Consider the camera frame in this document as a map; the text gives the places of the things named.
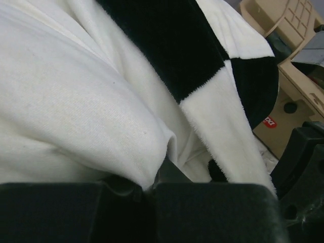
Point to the white pillow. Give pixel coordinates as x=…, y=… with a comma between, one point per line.
x=66, y=114

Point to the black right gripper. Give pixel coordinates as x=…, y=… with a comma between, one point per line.
x=298, y=178

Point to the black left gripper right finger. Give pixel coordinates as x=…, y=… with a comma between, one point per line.
x=214, y=212

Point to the black and white checkered pillowcase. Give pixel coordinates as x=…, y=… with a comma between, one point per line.
x=221, y=72

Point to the tan plastic toolbox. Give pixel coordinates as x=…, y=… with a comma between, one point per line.
x=300, y=99

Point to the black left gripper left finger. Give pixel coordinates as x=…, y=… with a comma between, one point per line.
x=109, y=210

